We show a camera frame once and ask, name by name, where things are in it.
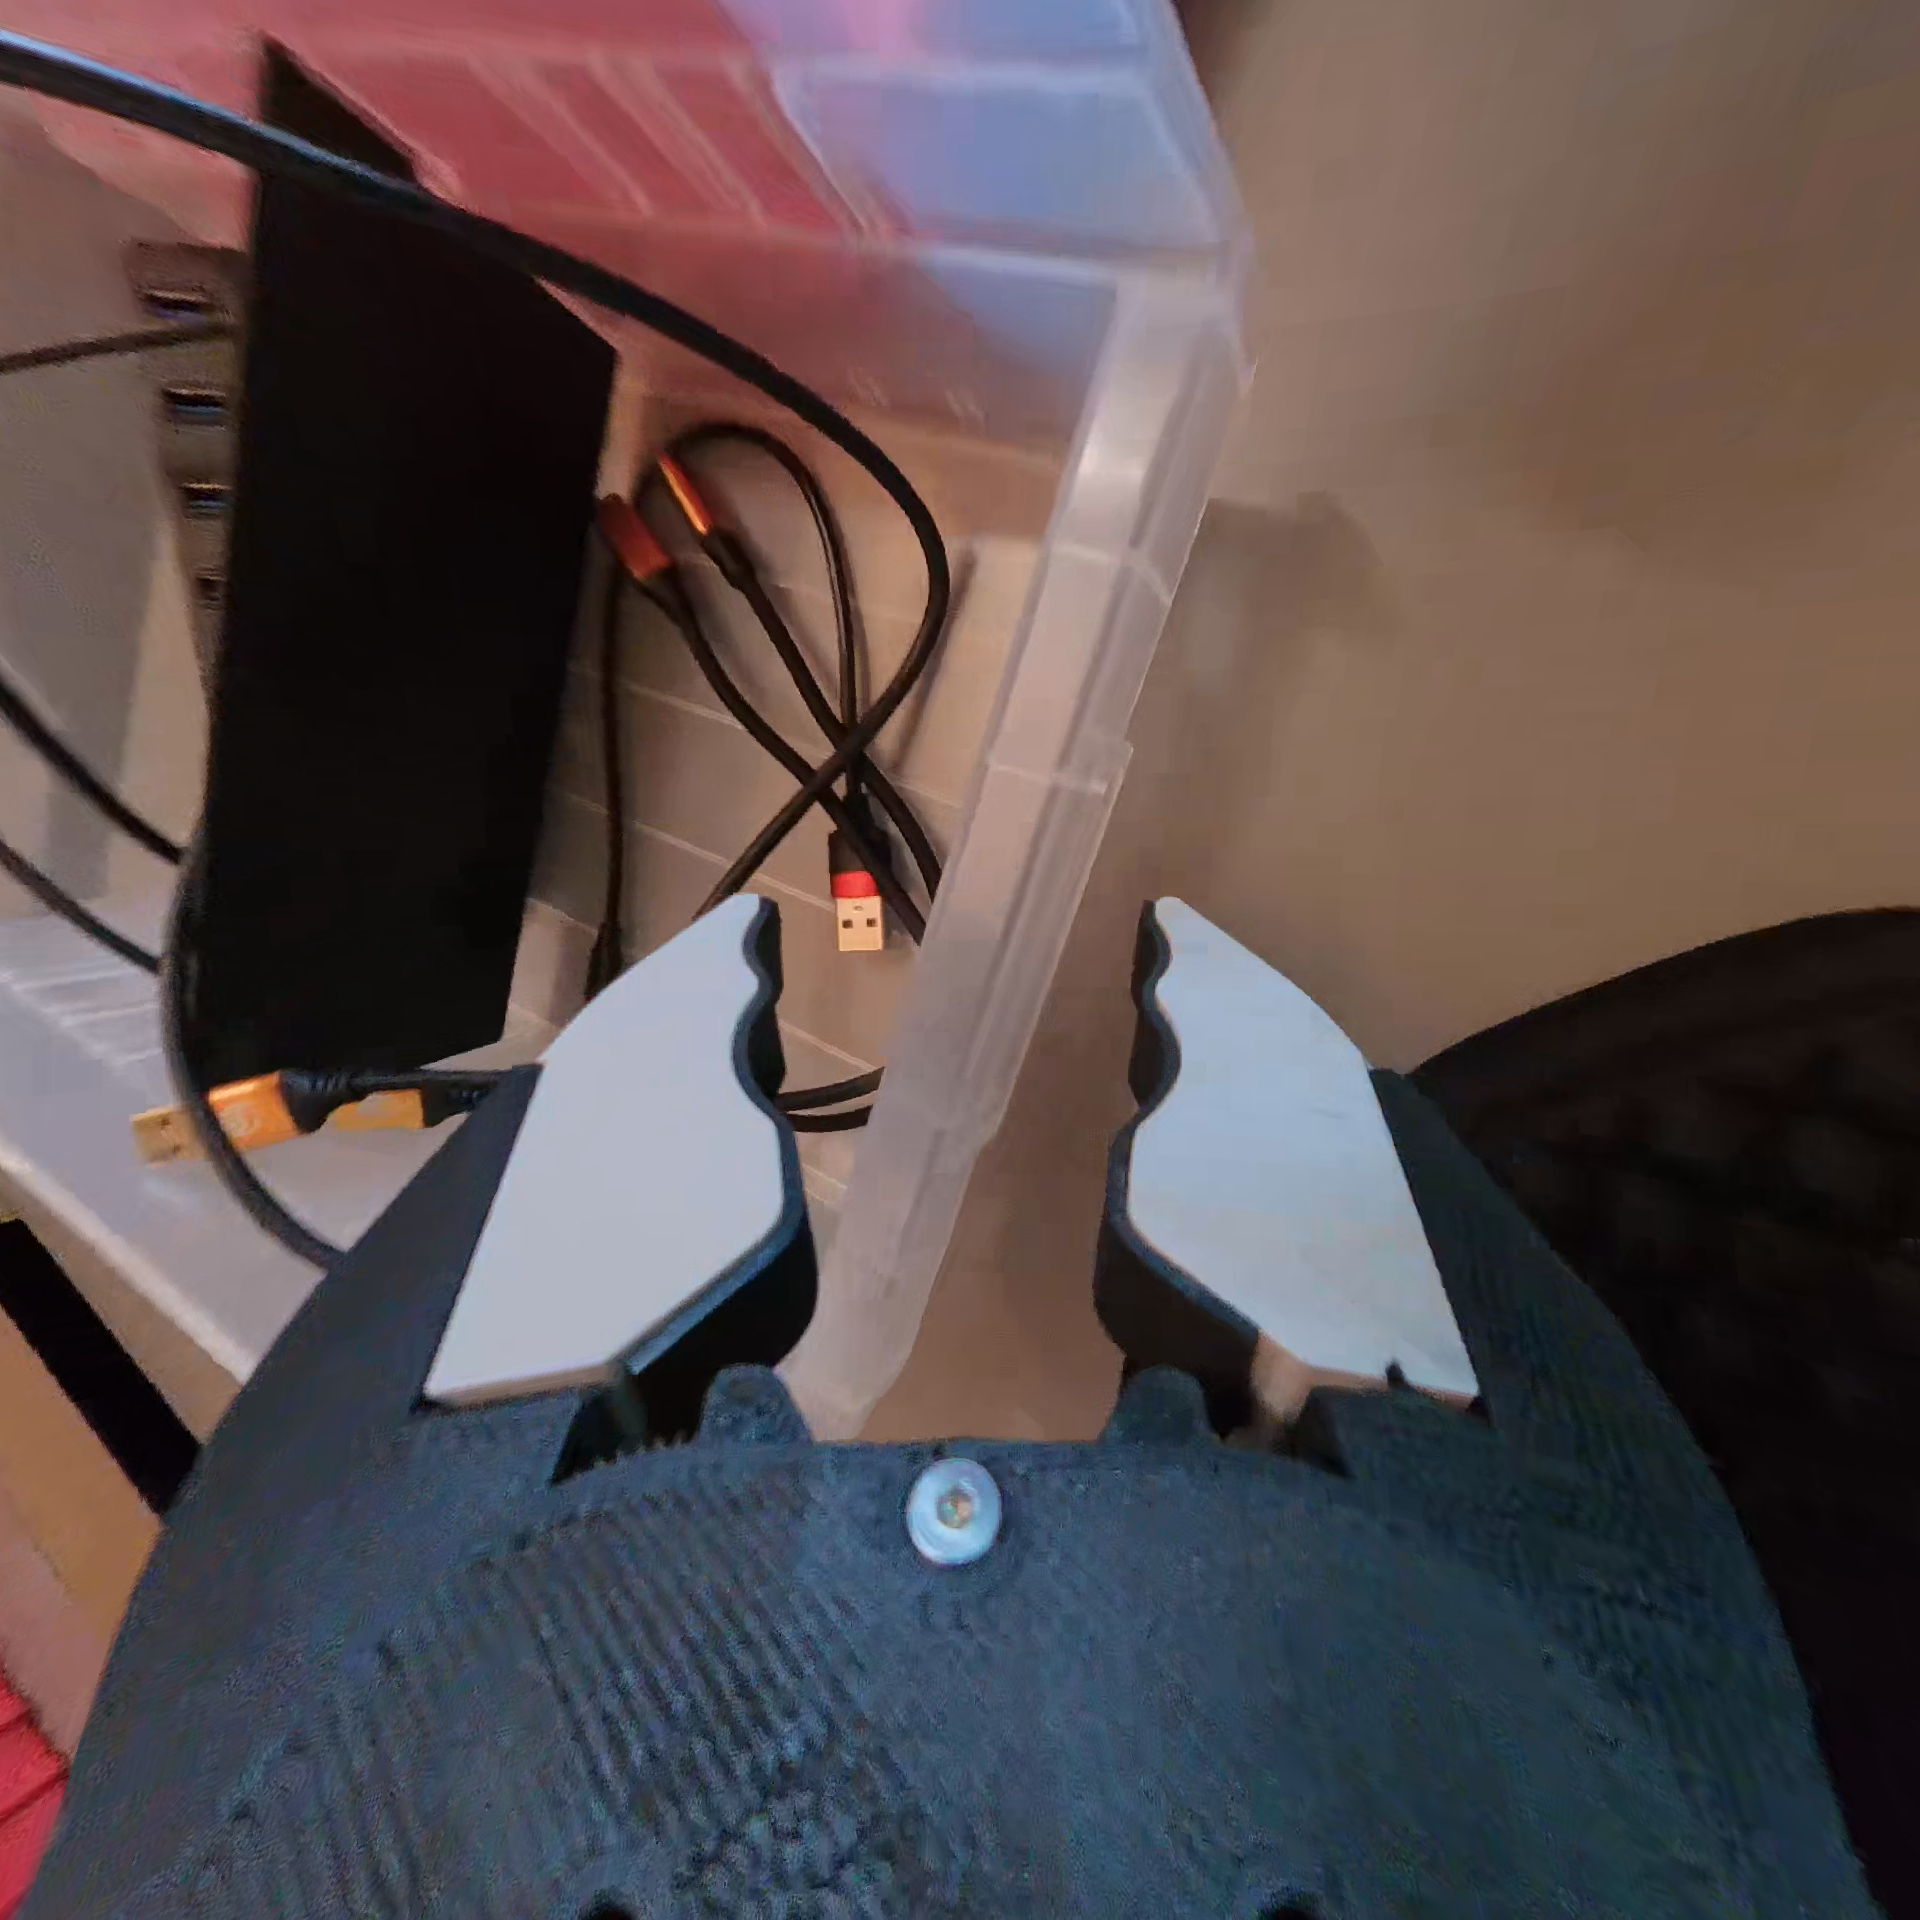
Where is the clear plastic box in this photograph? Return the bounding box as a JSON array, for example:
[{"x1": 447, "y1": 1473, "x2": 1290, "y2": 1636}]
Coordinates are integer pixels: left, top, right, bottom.
[{"x1": 0, "y1": 0, "x2": 1251, "y2": 1443}]

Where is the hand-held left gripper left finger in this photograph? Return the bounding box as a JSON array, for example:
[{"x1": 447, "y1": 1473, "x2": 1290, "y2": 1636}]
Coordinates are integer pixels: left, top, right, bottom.
[{"x1": 424, "y1": 897, "x2": 816, "y2": 1414}]

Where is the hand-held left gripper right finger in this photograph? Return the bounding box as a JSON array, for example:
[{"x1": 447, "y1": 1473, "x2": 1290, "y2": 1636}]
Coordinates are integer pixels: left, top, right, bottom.
[{"x1": 1094, "y1": 897, "x2": 1479, "y2": 1443}]

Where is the black hub cable black plug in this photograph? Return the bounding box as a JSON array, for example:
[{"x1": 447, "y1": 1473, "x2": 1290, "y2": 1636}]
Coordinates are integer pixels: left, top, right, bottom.
[{"x1": 0, "y1": 27, "x2": 952, "y2": 1277}]

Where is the black cable red plug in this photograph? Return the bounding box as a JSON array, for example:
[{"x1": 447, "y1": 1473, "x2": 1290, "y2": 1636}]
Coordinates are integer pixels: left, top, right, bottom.
[{"x1": 688, "y1": 428, "x2": 894, "y2": 957}]

